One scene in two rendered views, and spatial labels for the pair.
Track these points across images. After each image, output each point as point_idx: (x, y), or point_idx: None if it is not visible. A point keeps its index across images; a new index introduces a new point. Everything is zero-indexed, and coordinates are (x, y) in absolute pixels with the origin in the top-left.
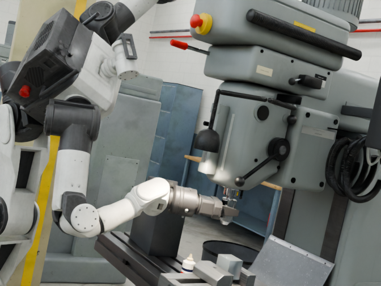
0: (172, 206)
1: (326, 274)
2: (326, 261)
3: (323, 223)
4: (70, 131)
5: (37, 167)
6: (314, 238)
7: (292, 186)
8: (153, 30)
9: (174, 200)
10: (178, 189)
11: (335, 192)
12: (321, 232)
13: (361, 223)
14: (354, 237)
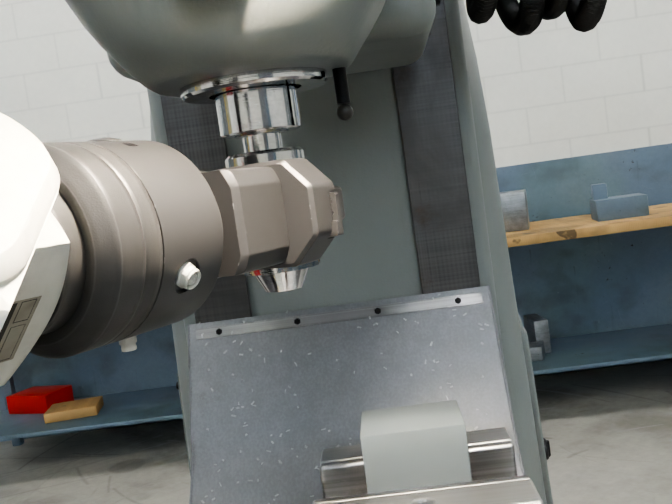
0: (110, 281)
1: (488, 328)
2: (456, 294)
3: (389, 189)
4: None
5: None
6: (374, 250)
7: (432, 23)
8: None
9: (108, 228)
10: (74, 151)
11: (398, 72)
12: (392, 219)
13: (490, 138)
14: (494, 185)
